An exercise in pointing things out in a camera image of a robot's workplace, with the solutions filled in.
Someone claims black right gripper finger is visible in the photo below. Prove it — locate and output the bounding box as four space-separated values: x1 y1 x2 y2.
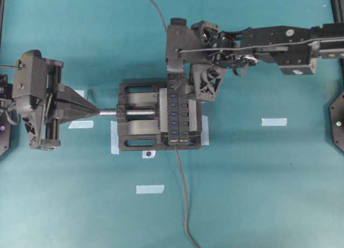
166 50 184 90
185 64 224 101

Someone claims black bench vise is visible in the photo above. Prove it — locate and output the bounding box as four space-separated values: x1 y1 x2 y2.
116 81 202 151

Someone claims black frame rail left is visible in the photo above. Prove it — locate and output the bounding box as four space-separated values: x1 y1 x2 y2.
0 0 5 43

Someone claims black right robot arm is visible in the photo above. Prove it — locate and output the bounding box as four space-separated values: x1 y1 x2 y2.
166 18 343 101

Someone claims black frame rail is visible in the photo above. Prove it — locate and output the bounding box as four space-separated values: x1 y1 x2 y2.
0 0 5 43
330 0 343 23

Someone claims blue tape strip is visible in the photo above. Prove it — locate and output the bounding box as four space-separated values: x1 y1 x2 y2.
136 185 164 194
261 118 288 127
68 120 94 129

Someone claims black multiport USB hub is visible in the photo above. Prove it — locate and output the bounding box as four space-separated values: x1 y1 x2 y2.
167 73 190 145

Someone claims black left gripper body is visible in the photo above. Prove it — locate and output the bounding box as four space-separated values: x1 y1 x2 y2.
12 49 63 151

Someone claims blue tape strip far right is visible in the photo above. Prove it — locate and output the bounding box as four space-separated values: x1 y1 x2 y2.
261 118 288 127

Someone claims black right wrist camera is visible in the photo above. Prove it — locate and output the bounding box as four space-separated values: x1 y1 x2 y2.
166 18 202 72

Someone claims tape patch with black dot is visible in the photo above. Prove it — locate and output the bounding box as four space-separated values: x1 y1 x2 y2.
142 150 156 159

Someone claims blue tape strip left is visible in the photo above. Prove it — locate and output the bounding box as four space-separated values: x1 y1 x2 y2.
68 120 94 129

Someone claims blue tape left of vise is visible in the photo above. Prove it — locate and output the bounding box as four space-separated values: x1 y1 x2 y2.
110 121 119 155

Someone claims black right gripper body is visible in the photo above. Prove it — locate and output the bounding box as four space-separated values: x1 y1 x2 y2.
189 21 244 77

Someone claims blue tape right of vise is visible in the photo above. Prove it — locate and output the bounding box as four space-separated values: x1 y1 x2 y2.
201 115 210 146

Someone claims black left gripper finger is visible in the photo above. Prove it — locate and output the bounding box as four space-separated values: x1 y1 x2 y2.
58 84 100 113
56 102 100 122

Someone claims blue tape strip bottom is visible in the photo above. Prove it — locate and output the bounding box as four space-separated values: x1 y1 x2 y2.
136 185 164 194

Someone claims black frame rail right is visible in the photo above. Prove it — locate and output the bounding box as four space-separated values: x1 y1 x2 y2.
330 0 343 23

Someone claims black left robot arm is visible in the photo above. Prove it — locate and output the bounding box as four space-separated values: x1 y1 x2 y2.
1 50 101 154

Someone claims silver vise crank handle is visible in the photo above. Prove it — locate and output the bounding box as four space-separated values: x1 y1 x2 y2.
86 89 118 116

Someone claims blue tape of vise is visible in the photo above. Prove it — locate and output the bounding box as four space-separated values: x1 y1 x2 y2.
110 121 119 155
201 115 210 146

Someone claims blue tape near crank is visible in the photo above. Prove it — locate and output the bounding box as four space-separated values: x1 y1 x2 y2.
75 90 85 97

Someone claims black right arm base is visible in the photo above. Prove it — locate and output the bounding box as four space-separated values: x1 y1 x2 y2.
329 92 344 152

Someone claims grey hub power cable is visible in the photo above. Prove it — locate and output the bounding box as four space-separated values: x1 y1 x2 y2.
174 144 201 248

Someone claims black USB cable with plug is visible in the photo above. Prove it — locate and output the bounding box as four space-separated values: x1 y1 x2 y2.
110 0 185 74

